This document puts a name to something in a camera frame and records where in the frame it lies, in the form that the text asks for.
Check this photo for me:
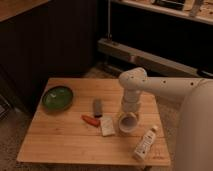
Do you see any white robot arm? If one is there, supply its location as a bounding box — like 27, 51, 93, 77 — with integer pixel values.
119, 67, 213, 171

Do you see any white patterned bottle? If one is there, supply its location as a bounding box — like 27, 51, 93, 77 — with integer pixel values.
134, 125, 158, 160

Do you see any white ceramic cup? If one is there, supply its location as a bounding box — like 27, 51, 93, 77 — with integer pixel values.
118, 112, 138, 133

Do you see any green ceramic bowl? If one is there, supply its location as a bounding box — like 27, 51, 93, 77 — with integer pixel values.
42, 86, 74, 111

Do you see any orange carrot toy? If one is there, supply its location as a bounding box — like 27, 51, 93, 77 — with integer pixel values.
81, 115, 100, 127

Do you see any wooden shelf with clutter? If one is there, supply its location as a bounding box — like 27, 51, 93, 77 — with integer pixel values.
112, 0, 213, 25

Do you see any grey metal rail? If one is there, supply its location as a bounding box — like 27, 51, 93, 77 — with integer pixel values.
97, 38, 213, 94

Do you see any wooden board table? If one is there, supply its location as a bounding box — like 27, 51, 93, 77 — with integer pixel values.
17, 78, 171, 166

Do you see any vertical metal pole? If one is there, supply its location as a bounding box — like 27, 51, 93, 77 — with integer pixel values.
107, 0, 111, 40

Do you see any white folded cloth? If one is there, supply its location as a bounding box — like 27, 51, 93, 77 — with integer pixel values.
100, 116, 115, 137

